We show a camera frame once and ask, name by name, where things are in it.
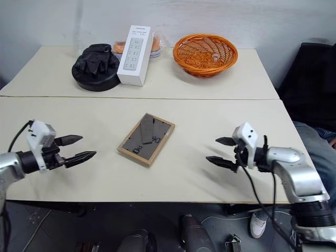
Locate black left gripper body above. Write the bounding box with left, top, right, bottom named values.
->
left=41, top=143, right=68, bottom=171

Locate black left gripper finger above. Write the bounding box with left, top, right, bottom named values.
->
left=64, top=151, right=97, bottom=169
left=55, top=134, right=83, bottom=147

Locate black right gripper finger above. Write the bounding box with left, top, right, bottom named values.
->
left=215, top=136, right=237, bottom=147
left=205, top=155, right=238, bottom=173

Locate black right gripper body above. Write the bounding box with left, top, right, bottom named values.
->
left=231, top=143, right=248, bottom=173

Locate white sneaker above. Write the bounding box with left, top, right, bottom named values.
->
left=249, top=211, right=268, bottom=239

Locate person's leg in jeans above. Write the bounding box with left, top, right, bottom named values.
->
left=292, top=121, right=336, bottom=200

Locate dark brown rounded shape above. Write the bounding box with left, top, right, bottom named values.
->
left=179, top=214, right=218, bottom=252

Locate orange woven basket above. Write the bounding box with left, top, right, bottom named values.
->
left=172, top=34, right=239, bottom=79

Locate black glove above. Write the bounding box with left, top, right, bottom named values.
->
left=76, top=44, right=119, bottom=77

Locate small orange packet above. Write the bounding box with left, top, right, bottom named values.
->
left=112, top=40, right=127, bottom=55

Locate white power strip box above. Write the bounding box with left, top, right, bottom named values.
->
left=117, top=25, right=154, bottom=87

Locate orange item in clear bag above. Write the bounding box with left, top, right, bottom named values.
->
left=150, top=31, right=169, bottom=59

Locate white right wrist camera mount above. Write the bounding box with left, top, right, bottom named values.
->
left=232, top=122, right=259, bottom=170

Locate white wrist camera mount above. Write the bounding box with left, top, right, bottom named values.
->
left=232, top=122, right=259, bottom=170
left=26, top=120, right=57, bottom=174

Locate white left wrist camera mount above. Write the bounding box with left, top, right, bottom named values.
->
left=26, top=120, right=57, bottom=174

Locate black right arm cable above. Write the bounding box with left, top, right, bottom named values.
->
left=237, top=135, right=302, bottom=252

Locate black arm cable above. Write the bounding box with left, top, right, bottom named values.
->
left=237, top=135, right=302, bottom=252
left=7, top=120, right=35, bottom=153

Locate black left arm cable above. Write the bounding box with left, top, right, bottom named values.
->
left=7, top=120, right=35, bottom=153

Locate wooden picture frame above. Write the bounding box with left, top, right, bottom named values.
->
left=117, top=112, right=176, bottom=166

